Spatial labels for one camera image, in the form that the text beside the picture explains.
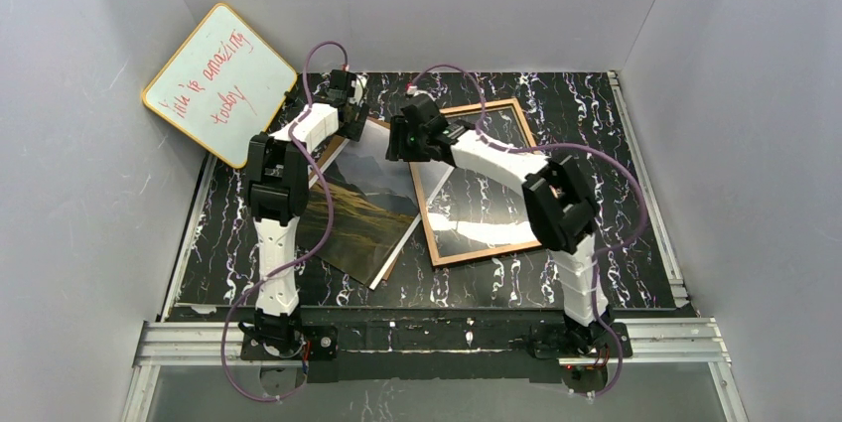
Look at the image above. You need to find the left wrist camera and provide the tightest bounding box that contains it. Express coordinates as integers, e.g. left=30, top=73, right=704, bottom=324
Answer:
left=349, top=74, right=367, bottom=105

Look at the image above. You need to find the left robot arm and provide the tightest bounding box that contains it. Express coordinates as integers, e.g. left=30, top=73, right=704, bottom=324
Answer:
left=240, top=70, right=369, bottom=342

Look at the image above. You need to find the brown backing board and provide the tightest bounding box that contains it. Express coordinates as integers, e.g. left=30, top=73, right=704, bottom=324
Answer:
left=318, top=118, right=404, bottom=289

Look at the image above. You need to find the wooden picture frame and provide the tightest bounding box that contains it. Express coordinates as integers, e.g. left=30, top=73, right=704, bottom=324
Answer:
left=409, top=98, right=540, bottom=266

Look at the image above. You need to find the clear acrylic sheet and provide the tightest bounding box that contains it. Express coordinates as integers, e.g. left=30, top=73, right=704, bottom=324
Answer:
left=410, top=162, right=535, bottom=259

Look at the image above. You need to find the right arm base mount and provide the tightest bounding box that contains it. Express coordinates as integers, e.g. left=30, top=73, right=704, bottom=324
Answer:
left=524, top=323, right=633, bottom=362

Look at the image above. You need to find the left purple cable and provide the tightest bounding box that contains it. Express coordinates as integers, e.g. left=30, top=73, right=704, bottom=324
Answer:
left=219, top=41, right=351, bottom=404

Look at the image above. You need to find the aluminium rail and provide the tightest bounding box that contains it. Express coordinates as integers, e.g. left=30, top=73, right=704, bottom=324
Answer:
left=123, top=310, right=747, bottom=421

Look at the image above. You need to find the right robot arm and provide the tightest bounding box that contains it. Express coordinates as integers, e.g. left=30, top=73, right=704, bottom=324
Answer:
left=386, top=94, right=608, bottom=327

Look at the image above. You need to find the landscape photo print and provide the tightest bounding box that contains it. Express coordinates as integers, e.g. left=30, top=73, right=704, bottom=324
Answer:
left=317, top=118, right=432, bottom=289

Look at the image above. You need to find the white board yellow rim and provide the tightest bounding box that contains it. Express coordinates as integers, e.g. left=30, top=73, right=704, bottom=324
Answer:
left=141, top=3, right=298, bottom=169

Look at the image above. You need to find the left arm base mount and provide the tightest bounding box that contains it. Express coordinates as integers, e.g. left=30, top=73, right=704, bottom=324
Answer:
left=239, top=323, right=339, bottom=361

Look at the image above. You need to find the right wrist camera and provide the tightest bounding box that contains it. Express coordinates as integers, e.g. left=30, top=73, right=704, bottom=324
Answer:
left=406, top=84, right=436, bottom=108

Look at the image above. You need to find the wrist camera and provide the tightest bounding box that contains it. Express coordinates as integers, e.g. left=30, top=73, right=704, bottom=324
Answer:
left=349, top=74, right=367, bottom=105
left=406, top=84, right=436, bottom=108

